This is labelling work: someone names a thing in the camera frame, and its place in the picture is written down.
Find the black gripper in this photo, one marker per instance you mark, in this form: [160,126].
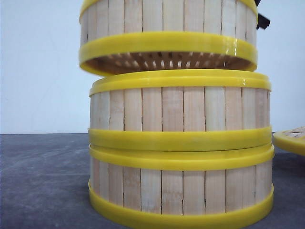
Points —
[262,21]

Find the bamboo steamer basket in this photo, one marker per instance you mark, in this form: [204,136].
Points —
[181,110]
[124,36]
[182,190]

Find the woven bamboo steamer lid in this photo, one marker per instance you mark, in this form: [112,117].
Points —
[291,140]

